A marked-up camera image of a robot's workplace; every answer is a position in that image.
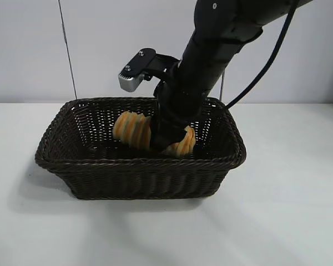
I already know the dark brown wicker basket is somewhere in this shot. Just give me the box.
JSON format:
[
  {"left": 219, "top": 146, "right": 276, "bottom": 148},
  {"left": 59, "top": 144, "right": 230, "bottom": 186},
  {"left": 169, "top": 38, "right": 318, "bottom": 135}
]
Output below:
[{"left": 34, "top": 96, "right": 247, "bottom": 201}]

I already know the long striped bread loaf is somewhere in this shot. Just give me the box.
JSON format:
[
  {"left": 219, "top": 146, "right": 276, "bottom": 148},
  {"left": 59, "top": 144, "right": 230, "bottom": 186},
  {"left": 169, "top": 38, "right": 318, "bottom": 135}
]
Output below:
[{"left": 113, "top": 110, "right": 195, "bottom": 158}]

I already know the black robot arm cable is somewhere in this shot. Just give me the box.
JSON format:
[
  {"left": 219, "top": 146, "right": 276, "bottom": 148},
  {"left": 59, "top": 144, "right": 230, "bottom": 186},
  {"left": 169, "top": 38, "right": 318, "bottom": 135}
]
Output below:
[{"left": 224, "top": 0, "right": 299, "bottom": 109}]

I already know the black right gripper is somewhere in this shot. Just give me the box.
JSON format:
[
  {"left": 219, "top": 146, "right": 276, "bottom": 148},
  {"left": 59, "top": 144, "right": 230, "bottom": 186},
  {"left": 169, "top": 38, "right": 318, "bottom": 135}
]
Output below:
[{"left": 150, "top": 65, "right": 212, "bottom": 152}]

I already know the silver wrist camera black mount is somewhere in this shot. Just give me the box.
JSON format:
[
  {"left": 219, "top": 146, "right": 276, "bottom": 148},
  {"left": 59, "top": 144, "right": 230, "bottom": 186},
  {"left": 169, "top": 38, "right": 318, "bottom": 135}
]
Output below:
[{"left": 118, "top": 48, "right": 184, "bottom": 93}]

